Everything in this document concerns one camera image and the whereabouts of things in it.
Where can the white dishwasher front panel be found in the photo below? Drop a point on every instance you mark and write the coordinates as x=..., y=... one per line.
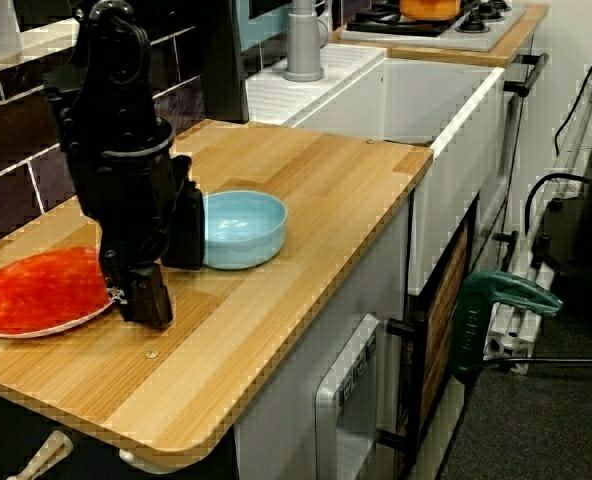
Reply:
x=326, y=400

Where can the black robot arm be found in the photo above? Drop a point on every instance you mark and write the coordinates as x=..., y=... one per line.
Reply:
x=111, y=90

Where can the cream shelf ledge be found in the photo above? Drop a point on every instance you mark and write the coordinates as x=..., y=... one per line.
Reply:
x=46, y=40

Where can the wooden slat cabinet door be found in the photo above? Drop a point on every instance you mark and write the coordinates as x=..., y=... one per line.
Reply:
x=441, y=310

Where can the silver aluminium frame rail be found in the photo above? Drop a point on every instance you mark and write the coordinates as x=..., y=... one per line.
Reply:
x=513, y=335

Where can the dark upright shelf post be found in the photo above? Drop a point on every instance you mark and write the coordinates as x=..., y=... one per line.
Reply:
x=221, y=60

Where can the white sink unit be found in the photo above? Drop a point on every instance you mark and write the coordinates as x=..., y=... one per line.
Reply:
x=451, y=165

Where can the red orange plate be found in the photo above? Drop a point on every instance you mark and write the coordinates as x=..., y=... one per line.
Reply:
x=36, y=295

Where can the grey faucet base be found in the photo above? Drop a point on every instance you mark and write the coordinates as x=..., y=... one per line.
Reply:
x=303, y=45

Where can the green clamp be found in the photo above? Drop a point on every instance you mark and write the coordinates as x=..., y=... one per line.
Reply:
x=476, y=310

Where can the grey stove top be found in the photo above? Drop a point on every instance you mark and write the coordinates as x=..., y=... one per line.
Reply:
x=476, y=40

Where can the black stove knob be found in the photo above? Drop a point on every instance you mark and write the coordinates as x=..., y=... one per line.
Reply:
x=473, y=22
x=496, y=6

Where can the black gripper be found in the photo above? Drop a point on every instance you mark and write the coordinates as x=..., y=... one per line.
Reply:
x=131, y=210

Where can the light blue bowl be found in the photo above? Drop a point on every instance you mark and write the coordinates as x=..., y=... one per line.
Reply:
x=246, y=240

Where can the orange pot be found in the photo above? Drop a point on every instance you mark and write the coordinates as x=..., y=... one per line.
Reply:
x=426, y=10

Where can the black stove grate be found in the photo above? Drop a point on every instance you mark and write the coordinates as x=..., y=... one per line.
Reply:
x=376, y=22

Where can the white hook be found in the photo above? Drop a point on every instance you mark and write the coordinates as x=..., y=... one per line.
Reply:
x=131, y=457

